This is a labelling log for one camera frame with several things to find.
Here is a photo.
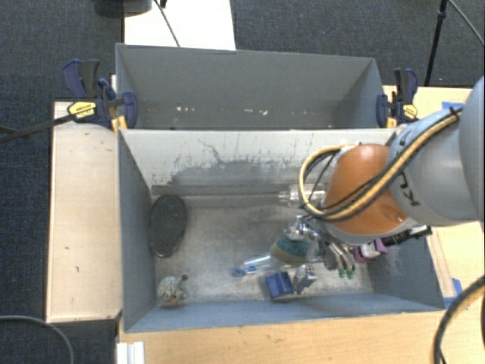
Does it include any purple and white object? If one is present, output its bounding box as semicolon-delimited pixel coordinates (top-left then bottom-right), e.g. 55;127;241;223
353;238;389;264

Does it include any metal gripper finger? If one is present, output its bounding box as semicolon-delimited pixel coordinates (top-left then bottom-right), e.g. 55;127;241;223
286;218;318;243
293;265;320;294

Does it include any black oval disc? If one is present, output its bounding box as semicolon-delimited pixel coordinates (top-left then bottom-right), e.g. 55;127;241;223
147;193;188;259

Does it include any speckled toy animal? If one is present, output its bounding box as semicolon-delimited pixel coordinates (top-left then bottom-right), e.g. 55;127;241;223
156;273;190;308

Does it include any black cylinder on white bracket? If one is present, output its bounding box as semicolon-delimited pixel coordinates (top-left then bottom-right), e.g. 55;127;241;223
380;225;433;247

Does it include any green and tan sponge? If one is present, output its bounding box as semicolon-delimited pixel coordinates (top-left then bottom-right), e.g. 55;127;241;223
269;237;316;267

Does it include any clear tube with blue cap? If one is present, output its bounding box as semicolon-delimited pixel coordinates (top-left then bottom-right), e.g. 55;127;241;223
230;253;274;278

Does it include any blue block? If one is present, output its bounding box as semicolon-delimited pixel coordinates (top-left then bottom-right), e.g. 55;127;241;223
264;271;296;302

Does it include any grey metal bin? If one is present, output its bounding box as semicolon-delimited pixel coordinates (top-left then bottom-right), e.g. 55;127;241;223
114;42;446;334

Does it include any pale wood board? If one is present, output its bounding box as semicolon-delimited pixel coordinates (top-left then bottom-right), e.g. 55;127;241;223
45;100;123;324

